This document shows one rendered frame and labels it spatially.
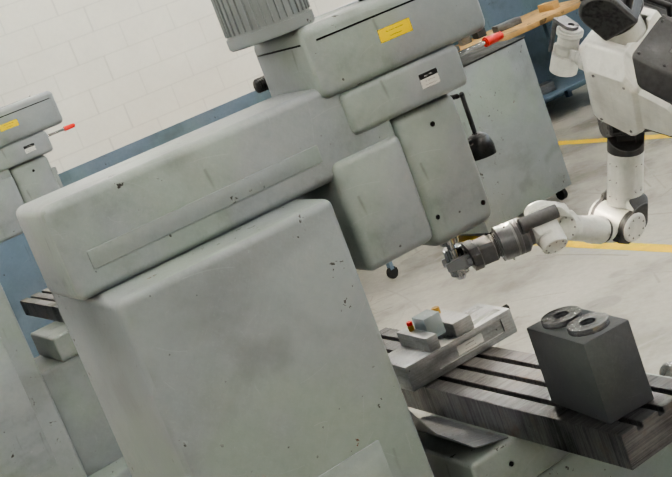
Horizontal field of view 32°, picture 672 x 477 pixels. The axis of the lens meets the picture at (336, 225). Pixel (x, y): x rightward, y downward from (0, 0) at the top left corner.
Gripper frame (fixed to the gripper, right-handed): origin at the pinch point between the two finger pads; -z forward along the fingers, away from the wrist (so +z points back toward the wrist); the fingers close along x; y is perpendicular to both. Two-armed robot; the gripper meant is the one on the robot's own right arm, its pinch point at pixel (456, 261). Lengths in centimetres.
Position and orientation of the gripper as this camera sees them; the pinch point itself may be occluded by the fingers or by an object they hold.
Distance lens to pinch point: 283.3
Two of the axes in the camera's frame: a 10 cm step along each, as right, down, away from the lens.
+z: 9.3, -3.7, 0.3
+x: 1.0, 1.9, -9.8
